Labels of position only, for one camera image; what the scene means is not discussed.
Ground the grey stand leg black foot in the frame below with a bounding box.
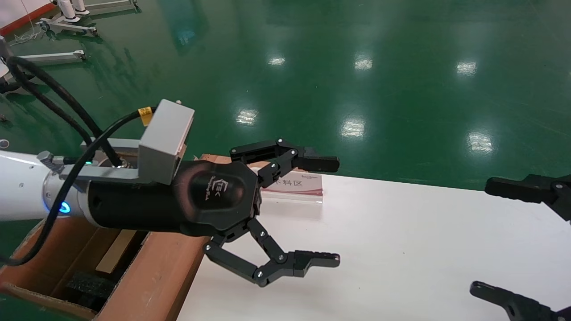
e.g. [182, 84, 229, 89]
[0, 36, 36, 93]

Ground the thin black camera cable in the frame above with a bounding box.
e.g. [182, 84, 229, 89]
[0, 106, 157, 267]

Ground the thick black cable loop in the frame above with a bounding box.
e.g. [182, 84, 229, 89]
[6, 56, 124, 168]

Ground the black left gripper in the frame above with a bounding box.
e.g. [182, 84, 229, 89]
[87, 139, 341, 288]

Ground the small cardboard box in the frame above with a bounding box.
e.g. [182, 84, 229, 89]
[58, 227, 150, 286]

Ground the black foam pad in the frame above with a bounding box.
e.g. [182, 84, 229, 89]
[66, 271, 117, 310]

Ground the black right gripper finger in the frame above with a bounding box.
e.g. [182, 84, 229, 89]
[485, 174, 571, 222]
[469, 281, 571, 321]

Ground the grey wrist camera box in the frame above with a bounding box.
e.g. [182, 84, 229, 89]
[138, 99, 196, 186]

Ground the white metal floor bar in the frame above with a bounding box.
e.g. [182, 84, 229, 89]
[20, 50, 86, 66]

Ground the large open cardboard box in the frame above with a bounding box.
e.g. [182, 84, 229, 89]
[0, 216, 210, 321]

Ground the acrylic sign with red print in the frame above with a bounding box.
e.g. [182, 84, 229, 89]
[261, 172, 323, 204]

